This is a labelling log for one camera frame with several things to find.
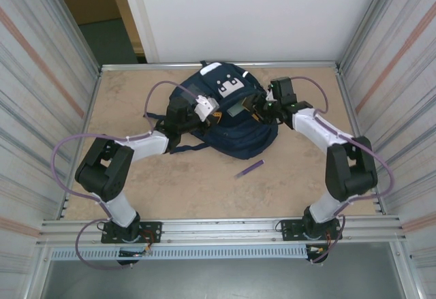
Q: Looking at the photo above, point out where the navy blue student backpack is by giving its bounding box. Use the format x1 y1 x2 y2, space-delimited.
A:
146 60 279 161

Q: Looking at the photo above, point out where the purple pen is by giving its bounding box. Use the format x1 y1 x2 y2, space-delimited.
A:
234 159 266 179

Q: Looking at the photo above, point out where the grey metal sheet panel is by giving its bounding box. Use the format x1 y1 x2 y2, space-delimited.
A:
40 259 408 299

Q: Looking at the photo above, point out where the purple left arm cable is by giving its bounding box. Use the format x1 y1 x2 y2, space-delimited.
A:
50 80 202 272

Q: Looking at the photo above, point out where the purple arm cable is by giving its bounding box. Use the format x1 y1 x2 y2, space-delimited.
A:
287 76 395 264
50 80 202 272

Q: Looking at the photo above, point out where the long aluminium mounting rail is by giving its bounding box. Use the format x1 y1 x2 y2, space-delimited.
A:
35 214 409 246

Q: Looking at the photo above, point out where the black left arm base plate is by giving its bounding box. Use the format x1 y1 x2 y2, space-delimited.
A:
100 221 163 245

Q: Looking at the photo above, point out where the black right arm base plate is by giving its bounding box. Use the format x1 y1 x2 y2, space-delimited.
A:
279 219 343 242

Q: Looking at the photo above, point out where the aluminium frame post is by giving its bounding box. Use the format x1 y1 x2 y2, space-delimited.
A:
335 0 399 72
44 0 103 75

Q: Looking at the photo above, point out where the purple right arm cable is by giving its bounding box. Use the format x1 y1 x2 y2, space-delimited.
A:
287 76 395 264

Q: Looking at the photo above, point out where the slotted grey cable tray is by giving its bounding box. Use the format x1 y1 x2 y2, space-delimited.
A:
50 246 309 261

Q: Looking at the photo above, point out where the small wired controller board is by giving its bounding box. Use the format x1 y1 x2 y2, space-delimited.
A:
118 244 153 258
305 243 330 265

